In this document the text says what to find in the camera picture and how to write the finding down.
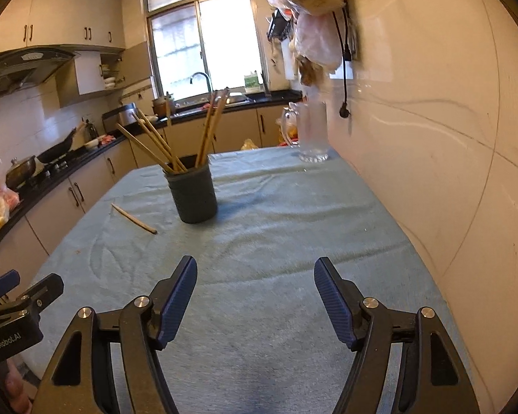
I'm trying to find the clear glass pitcher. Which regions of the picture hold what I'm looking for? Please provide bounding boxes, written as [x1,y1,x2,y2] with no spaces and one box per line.
[281,101,329,162]

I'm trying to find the light blue towel mat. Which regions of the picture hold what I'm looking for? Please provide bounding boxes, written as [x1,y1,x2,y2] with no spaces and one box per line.
[23,148,464,413]

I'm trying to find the plastic bag with food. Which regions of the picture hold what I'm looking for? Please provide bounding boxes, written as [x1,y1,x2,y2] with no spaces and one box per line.
[279,115,298,147]

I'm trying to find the steel cooking pot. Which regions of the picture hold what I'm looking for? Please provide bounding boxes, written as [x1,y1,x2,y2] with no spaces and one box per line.
[102,103,137,135]

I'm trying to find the kitchen window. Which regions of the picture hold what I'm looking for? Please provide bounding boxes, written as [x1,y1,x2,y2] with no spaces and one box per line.
[144,0,268,102]

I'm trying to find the dark perforated utensil holder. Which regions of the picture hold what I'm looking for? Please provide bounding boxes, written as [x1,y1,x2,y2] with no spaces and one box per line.
[163,154,218,224]

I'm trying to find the black frying pan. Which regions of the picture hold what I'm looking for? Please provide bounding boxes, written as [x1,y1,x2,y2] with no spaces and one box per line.
[37,128,77,165]

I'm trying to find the range hood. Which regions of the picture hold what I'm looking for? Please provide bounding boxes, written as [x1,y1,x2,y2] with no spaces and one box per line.
[0,47,75,98]

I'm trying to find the lidded wok pot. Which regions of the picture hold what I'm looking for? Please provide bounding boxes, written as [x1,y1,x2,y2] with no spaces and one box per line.
[5,155,36,191]

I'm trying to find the upper kitchen cabinets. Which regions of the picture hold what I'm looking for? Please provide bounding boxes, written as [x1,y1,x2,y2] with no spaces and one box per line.
[0,0,125,53]

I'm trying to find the wooden chopstick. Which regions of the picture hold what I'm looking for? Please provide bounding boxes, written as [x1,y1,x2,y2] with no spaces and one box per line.
[132,113,183,173]
[200,87,230,166]
[195,91,218,168]
[117,124,174,174]
[135,107,189,172]
[111,203,158,235]

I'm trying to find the kitchen sink faucet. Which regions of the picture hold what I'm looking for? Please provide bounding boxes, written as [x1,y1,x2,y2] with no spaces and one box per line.
[190,71,214,96]

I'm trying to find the black power plug cable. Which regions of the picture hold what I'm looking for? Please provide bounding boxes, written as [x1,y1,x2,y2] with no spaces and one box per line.
[331,7,354,119]

